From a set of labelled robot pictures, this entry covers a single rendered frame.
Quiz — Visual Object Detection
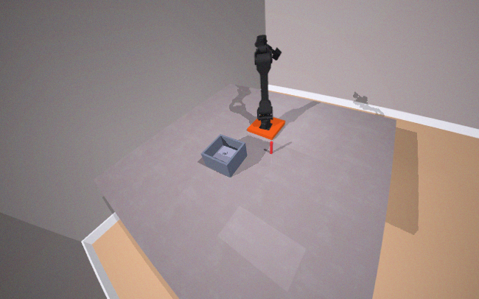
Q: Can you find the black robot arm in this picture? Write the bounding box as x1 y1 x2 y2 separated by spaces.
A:
255 35 273 130

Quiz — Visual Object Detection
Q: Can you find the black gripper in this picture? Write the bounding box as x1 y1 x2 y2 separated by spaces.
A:
254 39 282 60

